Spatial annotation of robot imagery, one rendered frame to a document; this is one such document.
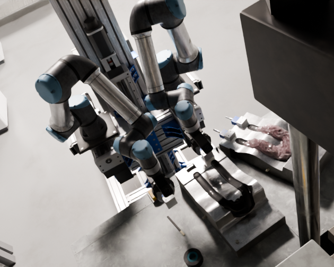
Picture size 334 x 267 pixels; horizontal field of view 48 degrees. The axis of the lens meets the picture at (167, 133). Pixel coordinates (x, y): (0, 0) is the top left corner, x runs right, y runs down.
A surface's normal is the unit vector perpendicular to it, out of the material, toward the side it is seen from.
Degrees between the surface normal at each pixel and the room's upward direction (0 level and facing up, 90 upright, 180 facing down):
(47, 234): 0
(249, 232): 0
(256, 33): 90
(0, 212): 0
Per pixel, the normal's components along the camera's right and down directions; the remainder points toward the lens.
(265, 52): -0.83, 0.53
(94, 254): -0.29, -0.66
